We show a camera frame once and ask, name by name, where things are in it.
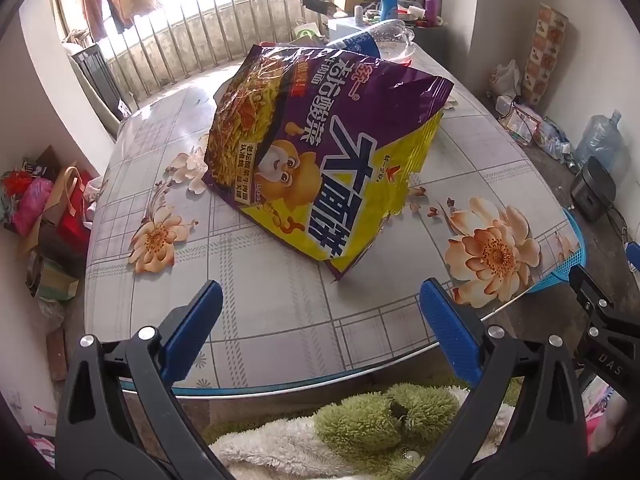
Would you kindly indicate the black rice cooker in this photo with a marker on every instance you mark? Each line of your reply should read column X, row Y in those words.
column 592, row 187

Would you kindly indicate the small cardboard box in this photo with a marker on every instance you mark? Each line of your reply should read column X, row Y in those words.
column 57, row 280

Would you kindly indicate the pink plastic bag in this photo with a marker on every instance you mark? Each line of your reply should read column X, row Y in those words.
column 32, row 205

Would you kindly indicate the white paper bag green print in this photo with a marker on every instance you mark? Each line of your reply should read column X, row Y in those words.
column 306, row 35

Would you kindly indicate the green plush clothing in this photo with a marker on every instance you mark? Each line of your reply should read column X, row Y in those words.
column 360, row 420

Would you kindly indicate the clear pouch with red trim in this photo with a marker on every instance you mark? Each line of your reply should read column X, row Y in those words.
column 522, row 125

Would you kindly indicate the purple yellow noodle bag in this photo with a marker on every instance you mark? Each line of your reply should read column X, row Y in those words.
column 300, row 160

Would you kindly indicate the red paper bag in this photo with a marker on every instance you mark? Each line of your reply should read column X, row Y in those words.
column 75, row 215

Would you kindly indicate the black slatted crate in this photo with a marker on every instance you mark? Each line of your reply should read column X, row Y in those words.
column 95, row 80

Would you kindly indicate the pink cloth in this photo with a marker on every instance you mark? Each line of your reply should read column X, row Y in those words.
column 602, row 405

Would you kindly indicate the purple cup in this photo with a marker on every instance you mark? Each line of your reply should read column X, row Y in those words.
column 432, row 10

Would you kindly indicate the grey cabinet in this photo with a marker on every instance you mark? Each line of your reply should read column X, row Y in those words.
column 345, row 25

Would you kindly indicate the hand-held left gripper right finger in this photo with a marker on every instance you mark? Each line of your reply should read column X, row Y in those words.
column 447, row 320

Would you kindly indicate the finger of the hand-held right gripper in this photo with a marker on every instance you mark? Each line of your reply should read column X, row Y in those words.
column 634, row 257
column 607, row 340

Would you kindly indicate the blue plastic mesh basket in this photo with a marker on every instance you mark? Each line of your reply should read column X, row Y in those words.
column 570, row 265

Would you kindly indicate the small white bottle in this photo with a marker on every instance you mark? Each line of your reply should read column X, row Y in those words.
column 359, row 16

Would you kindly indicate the red brick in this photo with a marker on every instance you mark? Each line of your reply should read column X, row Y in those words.
column 57, row 355

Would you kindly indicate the metal balcony railing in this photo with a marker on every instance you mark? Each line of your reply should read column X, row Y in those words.
column 161, row 60

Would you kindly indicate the open cardboard box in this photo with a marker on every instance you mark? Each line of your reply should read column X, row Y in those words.
column 345, row 1

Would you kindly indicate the pile of floor litter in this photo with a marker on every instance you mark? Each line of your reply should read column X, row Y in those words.
column 550, row 135

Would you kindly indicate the white fleece clothing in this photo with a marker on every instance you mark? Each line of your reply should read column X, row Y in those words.
column 270, row 445

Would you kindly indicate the large blue water jug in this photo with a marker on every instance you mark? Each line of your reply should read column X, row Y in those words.
column 597, row 137

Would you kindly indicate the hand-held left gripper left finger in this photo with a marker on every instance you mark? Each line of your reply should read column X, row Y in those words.
column 192, row 322

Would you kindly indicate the white plastic bag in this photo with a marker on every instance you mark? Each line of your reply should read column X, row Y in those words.
column 505, row 80

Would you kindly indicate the clear plastic bottle blue label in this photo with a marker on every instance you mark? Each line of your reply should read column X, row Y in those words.
column 385, row 35

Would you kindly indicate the floral patterned roll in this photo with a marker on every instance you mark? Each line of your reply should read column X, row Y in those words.
column 545, row 50

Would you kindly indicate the blue detergent bottle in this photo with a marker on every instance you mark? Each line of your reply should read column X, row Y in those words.
column 389, row 5

